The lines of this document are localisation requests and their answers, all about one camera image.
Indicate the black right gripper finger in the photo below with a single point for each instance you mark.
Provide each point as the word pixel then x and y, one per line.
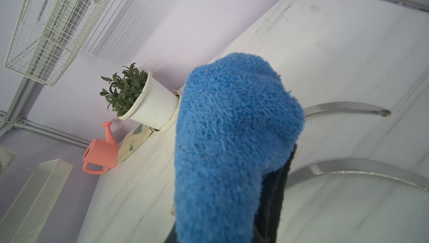
pixel 267 218

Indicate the sickle with wooden handle middle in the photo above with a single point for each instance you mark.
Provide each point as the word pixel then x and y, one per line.
pixel 356 166

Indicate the sickle with wooden handle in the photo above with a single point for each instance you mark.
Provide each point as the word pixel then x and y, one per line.
pixel 346 107
pixel 356 166

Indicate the blue fluffy rag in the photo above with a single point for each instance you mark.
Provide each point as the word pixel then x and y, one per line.
pixel 236 124

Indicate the white plant pot with saucer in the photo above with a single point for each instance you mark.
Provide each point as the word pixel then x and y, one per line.
pixel 155 106

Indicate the beige work glove on table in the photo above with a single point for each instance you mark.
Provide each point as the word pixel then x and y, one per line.
pixel 132 141

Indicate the pink watering can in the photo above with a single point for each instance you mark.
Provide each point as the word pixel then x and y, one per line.
pixel 103 153

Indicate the green potted plant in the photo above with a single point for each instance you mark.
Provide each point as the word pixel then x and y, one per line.
pixel 124 90

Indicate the white mesh lower shelf basket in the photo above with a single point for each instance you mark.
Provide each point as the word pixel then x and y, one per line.
pixel 26 217

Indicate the white mesh shelf basket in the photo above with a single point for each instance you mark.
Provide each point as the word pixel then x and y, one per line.
pixel 26 217
pixel 6 156

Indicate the white mesh upper shelf basket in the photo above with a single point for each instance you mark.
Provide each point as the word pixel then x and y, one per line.
pixel 6 156

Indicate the white wire wall basket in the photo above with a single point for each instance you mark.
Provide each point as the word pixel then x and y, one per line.
pixel 48 36

